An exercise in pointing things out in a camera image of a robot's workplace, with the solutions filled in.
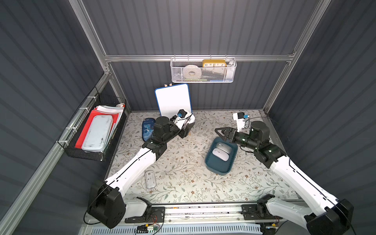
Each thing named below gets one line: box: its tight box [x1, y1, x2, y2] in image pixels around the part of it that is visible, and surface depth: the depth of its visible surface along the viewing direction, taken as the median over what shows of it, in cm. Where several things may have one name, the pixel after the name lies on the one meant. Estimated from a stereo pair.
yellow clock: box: [202, 59, 227, 68], surface depth 90 cm
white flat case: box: [81, 114, 114, 153], surface depth 68 cm
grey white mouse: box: [215, 141, 233, 154], surface depth 99 cm
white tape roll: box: [182, 64, 203, 80], surface depth 86 cm
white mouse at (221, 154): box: [211, 147, 230, 162], surface depth 96 cm
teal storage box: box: [204, 136, 239, 176], surface depth 95 cm
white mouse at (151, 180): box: [144, 169, 157, 189], surface depth 84 cm
